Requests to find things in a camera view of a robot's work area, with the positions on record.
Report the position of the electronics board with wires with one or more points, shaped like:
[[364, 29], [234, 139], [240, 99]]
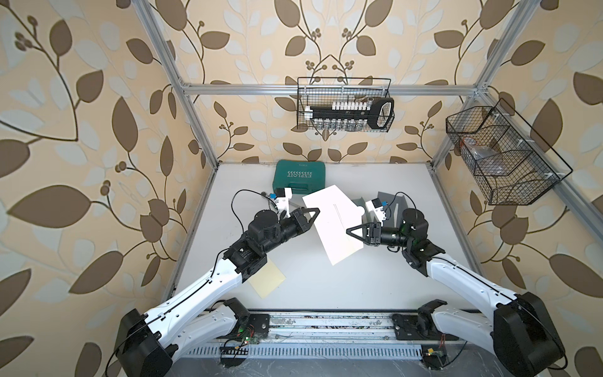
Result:
[[234, 351], [434, 356]]

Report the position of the black socket set holder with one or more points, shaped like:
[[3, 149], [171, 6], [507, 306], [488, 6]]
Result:
[[375, 114]]

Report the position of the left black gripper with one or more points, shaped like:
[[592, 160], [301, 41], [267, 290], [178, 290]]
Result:
[[296, 217]]

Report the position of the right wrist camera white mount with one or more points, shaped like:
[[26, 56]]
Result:
[[377, 208]]

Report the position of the clear plastic bag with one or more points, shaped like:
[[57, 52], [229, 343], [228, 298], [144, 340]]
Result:
[[485, 160]]

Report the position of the black wire basket wall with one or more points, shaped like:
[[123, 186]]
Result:
[[321, 91], [511, 159]]

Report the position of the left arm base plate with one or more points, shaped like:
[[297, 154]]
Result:
[[248, 323]]

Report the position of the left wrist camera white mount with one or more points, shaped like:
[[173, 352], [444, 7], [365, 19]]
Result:
[[281, 198]]

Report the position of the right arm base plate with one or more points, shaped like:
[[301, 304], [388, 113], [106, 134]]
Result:
[[414, 327]]

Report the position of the dark grey envelope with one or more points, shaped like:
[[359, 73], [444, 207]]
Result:
[[394, 206]]

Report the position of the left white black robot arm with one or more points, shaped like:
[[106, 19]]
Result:
[[148, 344]]

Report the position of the green tool case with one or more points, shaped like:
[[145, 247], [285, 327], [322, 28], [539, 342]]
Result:
[[303, 178]]

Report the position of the yellow envelope red seal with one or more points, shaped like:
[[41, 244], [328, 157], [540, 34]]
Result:
[[267, 279]]

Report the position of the black wire basket back wall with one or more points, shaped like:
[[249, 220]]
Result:
[[321, 91]]

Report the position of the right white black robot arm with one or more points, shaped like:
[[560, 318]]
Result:
[[516, 328]]

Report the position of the right electronics board with wires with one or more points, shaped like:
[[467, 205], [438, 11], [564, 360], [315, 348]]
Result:
[[434, 356]]

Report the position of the light blue envelope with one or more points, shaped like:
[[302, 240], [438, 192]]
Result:
[[360, 203]]

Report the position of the aluminium rail front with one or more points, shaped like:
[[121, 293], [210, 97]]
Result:
[[335, 327]]

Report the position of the left electronics board with wires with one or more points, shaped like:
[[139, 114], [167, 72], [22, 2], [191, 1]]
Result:
[[234, 351]]

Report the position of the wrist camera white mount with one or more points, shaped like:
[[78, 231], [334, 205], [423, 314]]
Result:
[[281, 198], [377, 208]]

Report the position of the black wire basket right wall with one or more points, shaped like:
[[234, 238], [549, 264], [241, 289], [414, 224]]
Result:
[[511, 159]]

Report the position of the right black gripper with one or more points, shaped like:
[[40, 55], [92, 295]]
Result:
[[374, 239]]

